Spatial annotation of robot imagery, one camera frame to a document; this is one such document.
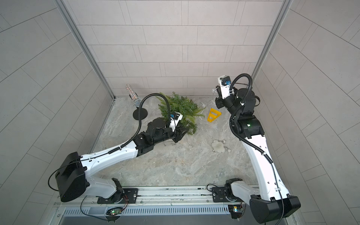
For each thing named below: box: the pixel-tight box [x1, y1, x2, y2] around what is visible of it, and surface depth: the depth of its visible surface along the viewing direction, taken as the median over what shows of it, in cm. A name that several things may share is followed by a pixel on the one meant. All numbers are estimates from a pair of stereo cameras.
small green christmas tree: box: [156, 91, 205, 136], surface depth 75 cm
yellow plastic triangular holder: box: [207, 107, 222, 123], surface depth 107 cm
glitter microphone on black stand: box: [125, 83, 149, 120], surface depth 93 cm
